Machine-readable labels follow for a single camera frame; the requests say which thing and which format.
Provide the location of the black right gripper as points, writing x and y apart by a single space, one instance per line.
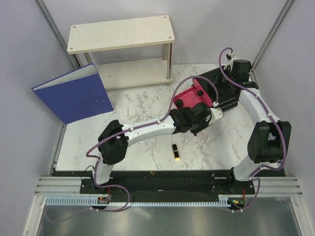
220 89

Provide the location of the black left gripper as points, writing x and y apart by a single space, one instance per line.
205 125

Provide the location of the pink top drawer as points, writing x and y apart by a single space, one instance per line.
201 94

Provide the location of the black round jar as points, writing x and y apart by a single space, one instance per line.
179 103

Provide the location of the black gold lipstick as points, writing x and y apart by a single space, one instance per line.
175 152

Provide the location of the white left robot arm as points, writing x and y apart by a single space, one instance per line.
116 137

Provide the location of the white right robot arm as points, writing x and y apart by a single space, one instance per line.
268 144

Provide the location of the black drawer organizer cabinet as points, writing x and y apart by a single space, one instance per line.
227 99

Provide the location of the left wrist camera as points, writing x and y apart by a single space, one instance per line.
201 110

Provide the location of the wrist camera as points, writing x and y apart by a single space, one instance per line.
241 67
201 110

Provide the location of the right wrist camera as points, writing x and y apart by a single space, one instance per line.
241 67

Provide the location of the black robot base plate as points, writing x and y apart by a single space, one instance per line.
170 185

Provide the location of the blue ring binder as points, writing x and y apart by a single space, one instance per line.
76 95

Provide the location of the white slotted cable duct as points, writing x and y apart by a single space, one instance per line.
89 201

